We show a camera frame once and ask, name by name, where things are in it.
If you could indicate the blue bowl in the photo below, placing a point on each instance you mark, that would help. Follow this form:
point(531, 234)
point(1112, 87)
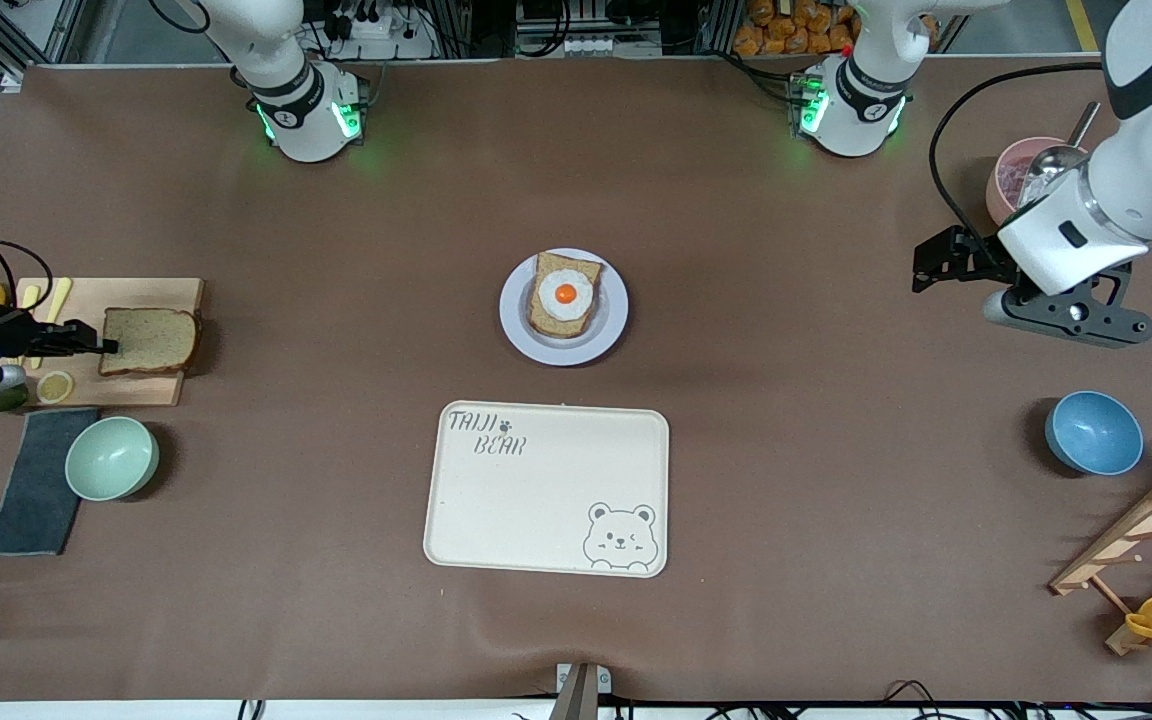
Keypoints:
point(1094, 433)

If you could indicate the lemon slice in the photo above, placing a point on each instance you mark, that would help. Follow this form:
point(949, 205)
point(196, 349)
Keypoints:
point(55, 387)

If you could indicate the pile of bread rolls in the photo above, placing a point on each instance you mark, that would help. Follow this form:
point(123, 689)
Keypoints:
point(786, 35)

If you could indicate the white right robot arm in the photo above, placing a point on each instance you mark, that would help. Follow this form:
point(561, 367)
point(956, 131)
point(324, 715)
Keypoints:
point(306, 120)

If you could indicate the pink bowl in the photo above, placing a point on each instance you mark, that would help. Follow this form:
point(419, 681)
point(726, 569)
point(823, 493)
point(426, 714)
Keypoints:
point(996, 190)

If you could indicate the plain brown bread slice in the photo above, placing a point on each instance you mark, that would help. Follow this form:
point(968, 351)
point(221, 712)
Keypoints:
point(151, 340)

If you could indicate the wooden cutting board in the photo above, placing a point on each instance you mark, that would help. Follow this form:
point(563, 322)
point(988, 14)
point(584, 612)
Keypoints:
point(136, 290)

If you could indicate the green avocado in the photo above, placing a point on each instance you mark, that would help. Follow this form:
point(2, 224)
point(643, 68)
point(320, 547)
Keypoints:
point(6, 403)

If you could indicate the pale lilac round plate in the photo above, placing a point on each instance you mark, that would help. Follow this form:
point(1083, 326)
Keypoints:
point(611, 330)

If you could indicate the cream bear print tray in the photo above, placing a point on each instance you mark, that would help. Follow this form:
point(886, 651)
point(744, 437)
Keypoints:
point(536, 500)

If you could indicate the yellow plastic knife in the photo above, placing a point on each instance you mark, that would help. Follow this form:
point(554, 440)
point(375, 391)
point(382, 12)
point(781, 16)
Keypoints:
point(60, 295)

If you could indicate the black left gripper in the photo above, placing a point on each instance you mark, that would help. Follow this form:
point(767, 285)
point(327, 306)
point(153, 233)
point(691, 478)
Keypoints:
point(982, 261)

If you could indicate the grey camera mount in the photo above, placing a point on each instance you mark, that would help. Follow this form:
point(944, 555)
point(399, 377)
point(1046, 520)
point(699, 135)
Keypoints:
point(578, 690)

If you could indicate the white power strip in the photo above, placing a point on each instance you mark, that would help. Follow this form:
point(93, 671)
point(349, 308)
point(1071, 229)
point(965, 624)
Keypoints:
point(386, 35)

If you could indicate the mint green bowl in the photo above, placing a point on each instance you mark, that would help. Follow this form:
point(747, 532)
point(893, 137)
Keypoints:
point(111, 458)

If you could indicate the wooden cup rack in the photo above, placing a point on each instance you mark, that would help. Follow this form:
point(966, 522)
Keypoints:
point(1136, 530)

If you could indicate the fried egg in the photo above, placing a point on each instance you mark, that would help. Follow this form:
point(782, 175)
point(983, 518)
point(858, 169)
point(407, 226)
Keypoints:
point(551, 300)

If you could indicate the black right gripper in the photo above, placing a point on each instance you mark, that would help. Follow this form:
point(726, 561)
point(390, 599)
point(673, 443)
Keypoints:
point(4, 334)

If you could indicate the metal scoop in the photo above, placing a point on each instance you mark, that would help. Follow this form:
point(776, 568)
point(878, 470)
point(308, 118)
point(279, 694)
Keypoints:
point(1051, 160)

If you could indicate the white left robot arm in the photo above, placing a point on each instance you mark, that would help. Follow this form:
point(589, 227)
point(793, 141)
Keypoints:
point(866, 110)

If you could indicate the clear ice cubes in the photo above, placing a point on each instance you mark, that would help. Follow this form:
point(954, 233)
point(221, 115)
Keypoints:
point(1014, 180)

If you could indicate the dark grey cloth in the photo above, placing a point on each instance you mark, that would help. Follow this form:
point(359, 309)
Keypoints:
point(36, 490)

